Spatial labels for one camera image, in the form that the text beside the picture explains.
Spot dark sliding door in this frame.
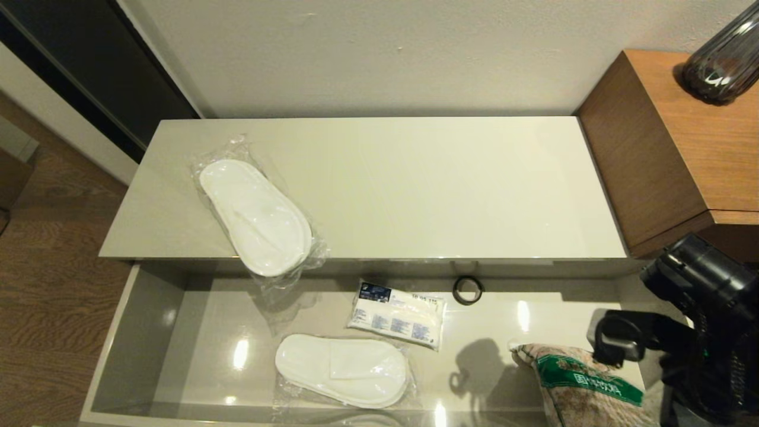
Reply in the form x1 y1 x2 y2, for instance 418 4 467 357
0 0 200 164

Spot dark ribbed glass vase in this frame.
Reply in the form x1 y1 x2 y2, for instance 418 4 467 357
678 0 759 105

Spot white slippers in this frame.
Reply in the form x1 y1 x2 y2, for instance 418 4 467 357
273 333 419 410
189 135 330 292

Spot green printed snack bag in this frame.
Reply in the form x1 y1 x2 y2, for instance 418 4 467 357
508 340 660 427

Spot black tape roll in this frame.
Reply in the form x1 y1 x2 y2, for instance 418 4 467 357
452 275 484 306

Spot glossy white drawer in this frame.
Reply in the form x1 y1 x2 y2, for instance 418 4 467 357
78 259 732 427

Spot glossy white low cabinet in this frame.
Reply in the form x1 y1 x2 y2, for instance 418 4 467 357
98 116 629 262

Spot brown wooden side cabinet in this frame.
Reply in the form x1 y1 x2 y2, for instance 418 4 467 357
573 49 759 263

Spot brown box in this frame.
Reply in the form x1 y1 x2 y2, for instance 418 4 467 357
0 114 40 233

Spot white wipes pack blue label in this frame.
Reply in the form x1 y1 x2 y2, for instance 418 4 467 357
345 279 447 352

